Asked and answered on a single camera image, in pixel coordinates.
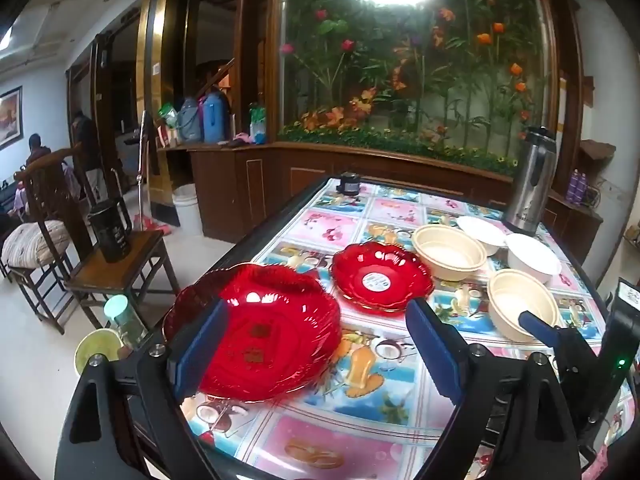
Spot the small red scalloped plate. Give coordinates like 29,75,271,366
330,242,435,315

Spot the fruit print tablecloth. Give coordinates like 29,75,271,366
180,177,640,480

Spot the white plastic bowl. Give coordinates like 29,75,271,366
505,233,562,277

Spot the small black jar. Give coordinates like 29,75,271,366
336,172,362,196

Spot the gold wooden pillar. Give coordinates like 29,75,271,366
137,0,193,226

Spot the metal pole stand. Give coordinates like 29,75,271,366
134,110,151,233

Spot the light green paper cup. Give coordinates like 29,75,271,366
74,328,123,376

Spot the beige plastic bowl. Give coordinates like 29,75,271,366
411,224,487,282
486,268,561,343

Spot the stainless steel thermos kettle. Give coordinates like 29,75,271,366
501,126,557,237

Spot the green label bottle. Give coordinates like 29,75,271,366
248,102,268,145

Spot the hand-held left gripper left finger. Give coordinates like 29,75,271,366
54,297,231,480

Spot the white shallow plate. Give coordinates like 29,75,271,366
456,215,508,257

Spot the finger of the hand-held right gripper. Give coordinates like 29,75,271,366
517,310,600,377

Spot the striped seat cushion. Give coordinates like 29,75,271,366
0,220,71,268

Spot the framed wall picture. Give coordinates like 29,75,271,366
0,85,24,151

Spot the wooden cabinet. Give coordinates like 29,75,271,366
187,141,603,261

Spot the mint green cup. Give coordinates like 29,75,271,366
103,295,148,348

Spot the white plastic bucket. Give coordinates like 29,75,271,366
172,183,203,238

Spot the black canister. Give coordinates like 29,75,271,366
87,197,133,263

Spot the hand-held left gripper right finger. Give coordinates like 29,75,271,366
406,297,583,480

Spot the large red scalloped plate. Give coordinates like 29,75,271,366
162,262,342,403

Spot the artificial flower display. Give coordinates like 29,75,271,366
277,0,551,176

